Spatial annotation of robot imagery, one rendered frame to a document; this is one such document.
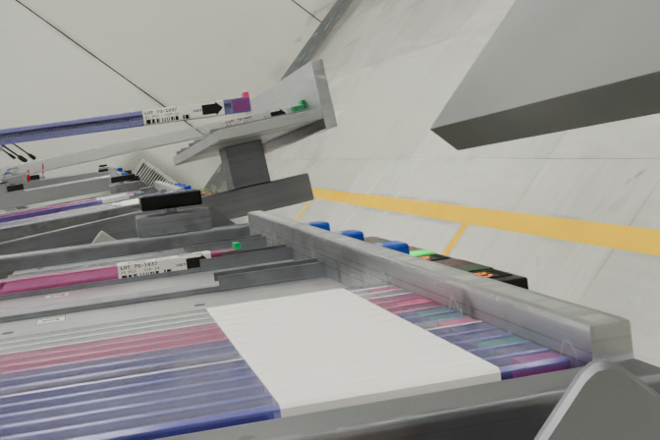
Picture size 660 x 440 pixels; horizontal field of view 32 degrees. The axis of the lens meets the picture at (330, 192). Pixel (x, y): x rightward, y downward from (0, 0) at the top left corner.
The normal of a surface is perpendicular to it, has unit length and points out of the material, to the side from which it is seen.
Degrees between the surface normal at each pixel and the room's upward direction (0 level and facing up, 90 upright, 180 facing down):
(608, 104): 90
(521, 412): 90
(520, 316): 43
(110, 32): 90
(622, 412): 90
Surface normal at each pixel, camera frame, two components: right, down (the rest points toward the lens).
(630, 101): -0.55, 0.82
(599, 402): 0.21, 0.03
